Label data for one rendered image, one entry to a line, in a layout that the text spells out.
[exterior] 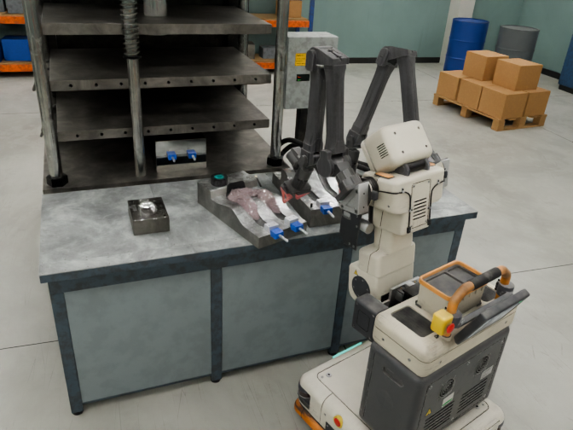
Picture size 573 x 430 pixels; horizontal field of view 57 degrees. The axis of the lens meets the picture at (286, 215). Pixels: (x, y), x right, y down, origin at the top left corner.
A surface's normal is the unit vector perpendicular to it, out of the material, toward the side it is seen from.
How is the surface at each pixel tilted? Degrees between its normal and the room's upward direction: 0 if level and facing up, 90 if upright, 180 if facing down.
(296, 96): 90
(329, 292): 90
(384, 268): 82
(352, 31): 90
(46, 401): 0
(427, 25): 90
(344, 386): 0
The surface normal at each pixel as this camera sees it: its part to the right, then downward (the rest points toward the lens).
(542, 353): 0.06, -0.88
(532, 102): 0.44, 0.44
